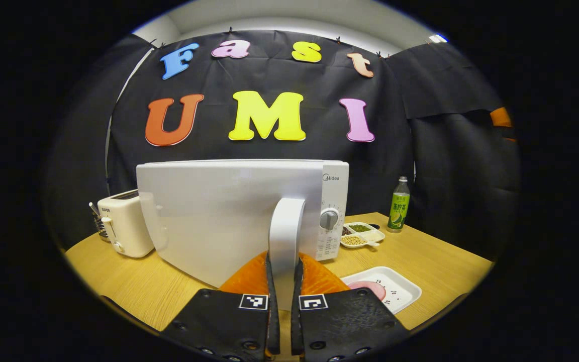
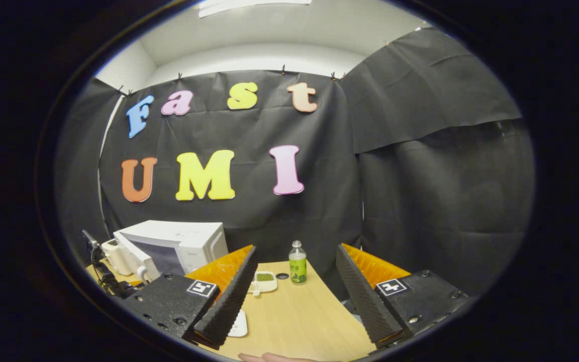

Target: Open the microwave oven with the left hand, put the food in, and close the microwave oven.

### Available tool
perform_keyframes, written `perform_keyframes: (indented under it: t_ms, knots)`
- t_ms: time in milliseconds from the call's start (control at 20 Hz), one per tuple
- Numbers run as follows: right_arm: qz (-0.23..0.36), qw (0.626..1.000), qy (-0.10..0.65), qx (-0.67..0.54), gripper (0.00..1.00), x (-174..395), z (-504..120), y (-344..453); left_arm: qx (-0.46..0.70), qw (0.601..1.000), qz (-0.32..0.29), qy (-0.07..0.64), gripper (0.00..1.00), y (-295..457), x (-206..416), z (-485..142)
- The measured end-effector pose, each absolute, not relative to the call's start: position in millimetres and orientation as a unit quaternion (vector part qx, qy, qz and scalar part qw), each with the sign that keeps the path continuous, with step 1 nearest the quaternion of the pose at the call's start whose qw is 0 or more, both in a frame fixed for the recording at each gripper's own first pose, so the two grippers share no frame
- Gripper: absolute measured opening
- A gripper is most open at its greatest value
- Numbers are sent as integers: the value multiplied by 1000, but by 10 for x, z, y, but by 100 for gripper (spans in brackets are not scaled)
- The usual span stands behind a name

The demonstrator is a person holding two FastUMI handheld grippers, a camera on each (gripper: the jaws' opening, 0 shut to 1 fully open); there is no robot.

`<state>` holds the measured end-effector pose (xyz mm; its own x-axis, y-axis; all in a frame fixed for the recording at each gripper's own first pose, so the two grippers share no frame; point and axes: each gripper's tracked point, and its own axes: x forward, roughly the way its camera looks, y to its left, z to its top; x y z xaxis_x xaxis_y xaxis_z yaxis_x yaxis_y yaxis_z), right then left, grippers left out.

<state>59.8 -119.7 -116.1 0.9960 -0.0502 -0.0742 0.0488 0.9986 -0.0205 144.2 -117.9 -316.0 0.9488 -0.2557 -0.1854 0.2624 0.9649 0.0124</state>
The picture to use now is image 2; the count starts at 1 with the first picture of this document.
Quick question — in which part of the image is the long ceiling light panel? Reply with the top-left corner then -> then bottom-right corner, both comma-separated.
198,0 -> 313,18

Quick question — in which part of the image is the white microwave oven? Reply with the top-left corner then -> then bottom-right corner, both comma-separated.
114,220 -> 230,283

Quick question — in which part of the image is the green drink bottle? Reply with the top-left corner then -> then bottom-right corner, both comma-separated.
289,240 -> 308,285

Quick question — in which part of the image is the white toaster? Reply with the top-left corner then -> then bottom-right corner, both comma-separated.
101,239 -> 133,276

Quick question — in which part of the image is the white divided grain dish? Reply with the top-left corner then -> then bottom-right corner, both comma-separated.
248,271 -> 278,295

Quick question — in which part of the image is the white square plate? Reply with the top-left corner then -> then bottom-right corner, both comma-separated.
227,309 -> 248,338

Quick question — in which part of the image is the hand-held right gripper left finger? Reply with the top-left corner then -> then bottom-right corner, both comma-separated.
119,245 -> 260,351

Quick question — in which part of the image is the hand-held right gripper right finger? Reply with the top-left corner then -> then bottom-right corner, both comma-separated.
336,243 -> 471,349

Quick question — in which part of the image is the black backdrop cloth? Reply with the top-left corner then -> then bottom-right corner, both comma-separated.
54,28 -> 536,297

